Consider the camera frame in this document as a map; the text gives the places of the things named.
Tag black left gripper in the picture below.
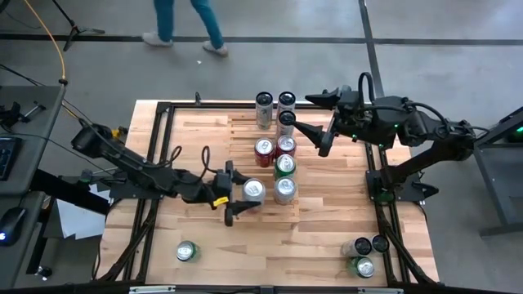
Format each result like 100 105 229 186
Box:
202 159 263 228

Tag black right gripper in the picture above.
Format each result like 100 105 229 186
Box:
291 85 409 158

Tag silver and red soda can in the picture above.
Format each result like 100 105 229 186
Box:
273 176 298 206
242 177 267 214

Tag dark red soda can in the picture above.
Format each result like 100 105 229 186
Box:
276 135 298 159

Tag red cola can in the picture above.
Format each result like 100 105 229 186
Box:
253 136 276 169

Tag green soda can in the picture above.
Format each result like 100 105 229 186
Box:
174 241 202 263
273 153 297 180
347 256 376 280

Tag wooden slatted shelf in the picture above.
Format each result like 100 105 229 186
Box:
219 112 301 225

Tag white paper sheets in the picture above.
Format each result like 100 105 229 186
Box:
56 182 112 241

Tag black support beam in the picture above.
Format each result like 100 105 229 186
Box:
30 168 112 216

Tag person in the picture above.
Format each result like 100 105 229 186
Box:
141 0 229 57

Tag dark metal stand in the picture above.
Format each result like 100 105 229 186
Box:
469 105 523 238

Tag grey side desk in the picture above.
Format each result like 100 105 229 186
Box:
0 84 67 289

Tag black computer mouse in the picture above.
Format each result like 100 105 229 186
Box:
0 207 27 247

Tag black keyboard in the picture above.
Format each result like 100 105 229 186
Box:
0 136 23 182

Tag black clamp tool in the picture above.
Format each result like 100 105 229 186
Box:
0 100 47 128

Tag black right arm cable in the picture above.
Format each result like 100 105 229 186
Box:
357 71 450 127

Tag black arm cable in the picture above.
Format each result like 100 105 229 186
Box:
357 71 450 127
161 145 213 185

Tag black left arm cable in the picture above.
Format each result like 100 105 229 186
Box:
161 145 213 185

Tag yellow cable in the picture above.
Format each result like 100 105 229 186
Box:
22 0 69 85

